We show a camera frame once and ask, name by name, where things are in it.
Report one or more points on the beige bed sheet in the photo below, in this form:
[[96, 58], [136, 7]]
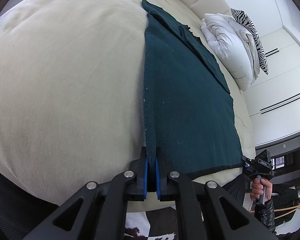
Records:
[[71, 92]]

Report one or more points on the person's right hand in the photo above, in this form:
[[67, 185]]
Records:
[[261, 187]]

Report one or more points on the black jacket sleeve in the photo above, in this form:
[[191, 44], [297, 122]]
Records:
[[265, 214]]

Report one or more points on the white wardrobe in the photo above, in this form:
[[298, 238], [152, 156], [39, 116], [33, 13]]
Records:
[[274, 100]]

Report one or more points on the white folded duvet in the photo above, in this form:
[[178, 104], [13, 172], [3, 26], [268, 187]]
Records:
[[234, 46]]

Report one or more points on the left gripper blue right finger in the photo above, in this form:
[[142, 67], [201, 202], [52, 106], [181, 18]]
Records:
[[166, 191]]

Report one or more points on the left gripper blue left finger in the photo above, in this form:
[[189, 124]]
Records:
[[137, 190]]

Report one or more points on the zebra print pillow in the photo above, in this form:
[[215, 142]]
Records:
[[242, 18]]

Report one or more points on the dark green knit garment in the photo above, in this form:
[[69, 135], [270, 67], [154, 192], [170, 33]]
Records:
[[187, 106]]

